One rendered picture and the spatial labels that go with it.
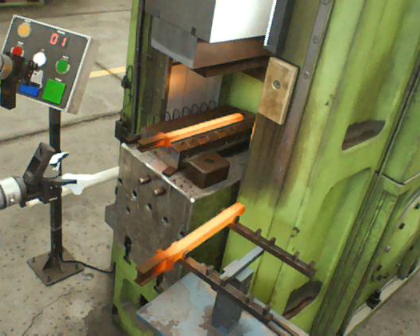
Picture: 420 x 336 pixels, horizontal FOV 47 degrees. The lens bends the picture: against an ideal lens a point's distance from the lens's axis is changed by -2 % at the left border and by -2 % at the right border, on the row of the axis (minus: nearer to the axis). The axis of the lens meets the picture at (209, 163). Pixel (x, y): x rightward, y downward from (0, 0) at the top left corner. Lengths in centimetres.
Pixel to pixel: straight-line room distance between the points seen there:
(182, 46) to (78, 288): 138
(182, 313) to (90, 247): 129
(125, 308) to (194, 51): 117
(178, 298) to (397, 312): 156
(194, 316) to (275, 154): 52
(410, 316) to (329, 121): 165
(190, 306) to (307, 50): 78
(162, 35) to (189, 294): 77
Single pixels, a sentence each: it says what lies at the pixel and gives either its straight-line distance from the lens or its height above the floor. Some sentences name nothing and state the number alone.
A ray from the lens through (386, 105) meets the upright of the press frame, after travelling 169.
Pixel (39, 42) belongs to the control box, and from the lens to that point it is 193.
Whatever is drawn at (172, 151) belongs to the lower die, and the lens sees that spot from 161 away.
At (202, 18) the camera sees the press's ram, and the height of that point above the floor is 142.
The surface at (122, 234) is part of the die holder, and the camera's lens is 191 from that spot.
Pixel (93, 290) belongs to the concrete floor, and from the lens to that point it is 245.
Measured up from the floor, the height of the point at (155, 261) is 99.
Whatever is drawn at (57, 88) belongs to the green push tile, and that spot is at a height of 102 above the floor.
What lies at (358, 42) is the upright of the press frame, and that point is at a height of 148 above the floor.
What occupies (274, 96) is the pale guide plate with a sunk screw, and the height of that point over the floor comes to 126.
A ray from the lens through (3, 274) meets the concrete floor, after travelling 255.
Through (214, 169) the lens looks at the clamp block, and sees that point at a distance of 154.
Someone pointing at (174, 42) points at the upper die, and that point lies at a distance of 150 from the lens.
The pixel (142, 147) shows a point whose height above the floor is 99.
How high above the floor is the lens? 179
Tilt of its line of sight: 31 degrees down
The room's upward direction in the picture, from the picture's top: 11 degrees clockwise
